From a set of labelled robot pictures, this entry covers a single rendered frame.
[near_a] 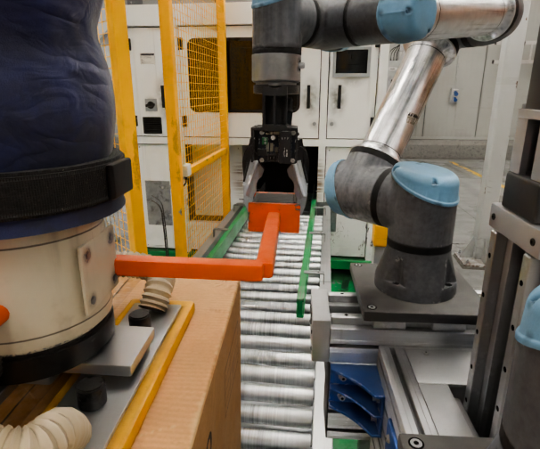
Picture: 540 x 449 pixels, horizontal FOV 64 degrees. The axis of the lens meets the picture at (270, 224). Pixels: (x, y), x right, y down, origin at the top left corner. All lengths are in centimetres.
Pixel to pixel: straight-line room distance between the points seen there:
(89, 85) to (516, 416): 45
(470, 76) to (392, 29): 955
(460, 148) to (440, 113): 85
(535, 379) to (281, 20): 53
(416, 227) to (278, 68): 36
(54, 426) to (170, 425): 13
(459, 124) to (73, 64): 989
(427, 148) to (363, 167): 904
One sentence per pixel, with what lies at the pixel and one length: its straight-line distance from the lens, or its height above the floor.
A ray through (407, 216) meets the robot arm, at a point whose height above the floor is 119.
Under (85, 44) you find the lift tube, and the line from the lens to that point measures 46.
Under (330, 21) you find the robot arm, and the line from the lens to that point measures 72.
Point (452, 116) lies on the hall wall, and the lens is 1012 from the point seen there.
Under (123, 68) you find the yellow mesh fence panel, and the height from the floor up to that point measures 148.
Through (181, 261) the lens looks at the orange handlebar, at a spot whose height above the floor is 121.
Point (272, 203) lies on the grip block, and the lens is 70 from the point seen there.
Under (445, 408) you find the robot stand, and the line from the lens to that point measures 74.
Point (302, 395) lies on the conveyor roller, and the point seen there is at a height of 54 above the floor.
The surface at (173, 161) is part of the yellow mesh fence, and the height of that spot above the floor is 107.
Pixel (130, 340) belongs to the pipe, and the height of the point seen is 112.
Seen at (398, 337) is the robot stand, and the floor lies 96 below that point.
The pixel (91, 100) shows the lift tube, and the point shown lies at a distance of 44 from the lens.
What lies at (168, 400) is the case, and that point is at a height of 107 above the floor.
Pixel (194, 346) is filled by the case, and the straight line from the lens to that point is 61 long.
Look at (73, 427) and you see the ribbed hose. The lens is 43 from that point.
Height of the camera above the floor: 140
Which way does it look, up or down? 17 degrees down
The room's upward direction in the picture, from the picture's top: straight up
